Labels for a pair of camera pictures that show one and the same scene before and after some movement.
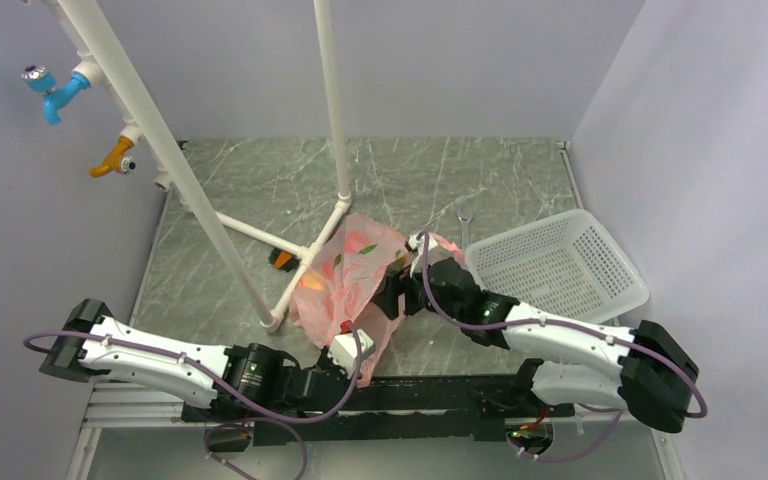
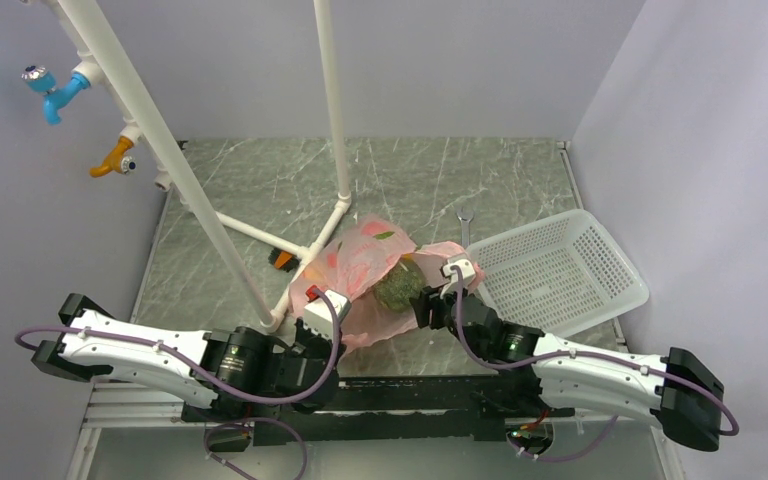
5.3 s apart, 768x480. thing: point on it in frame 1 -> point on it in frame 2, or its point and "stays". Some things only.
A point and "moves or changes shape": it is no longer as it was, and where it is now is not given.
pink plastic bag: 349,255 moves or changes shape
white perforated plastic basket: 564,263 stays
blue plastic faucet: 41,81 stays
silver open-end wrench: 465,215 stays
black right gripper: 388,297 -> 429,299
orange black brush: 284,260 stays
